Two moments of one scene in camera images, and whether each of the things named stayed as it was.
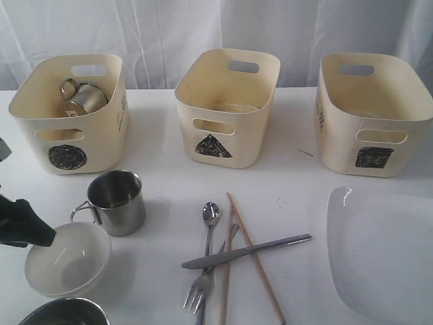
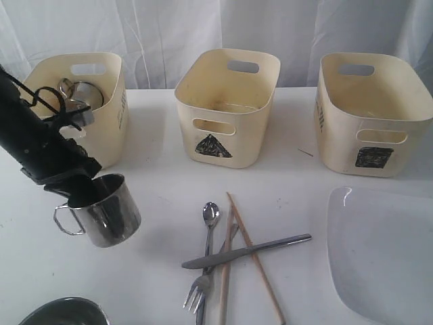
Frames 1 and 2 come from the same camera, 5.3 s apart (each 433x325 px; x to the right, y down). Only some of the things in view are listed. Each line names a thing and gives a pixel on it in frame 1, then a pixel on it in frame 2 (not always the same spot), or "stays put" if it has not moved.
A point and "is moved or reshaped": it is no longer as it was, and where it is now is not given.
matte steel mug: [118, 202] is moved or reshaped
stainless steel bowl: [69, 311] stays put
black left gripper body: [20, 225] → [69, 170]
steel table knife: [210, 258] stays put
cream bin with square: [373, 112] stays put
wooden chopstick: [257, 261] stays put
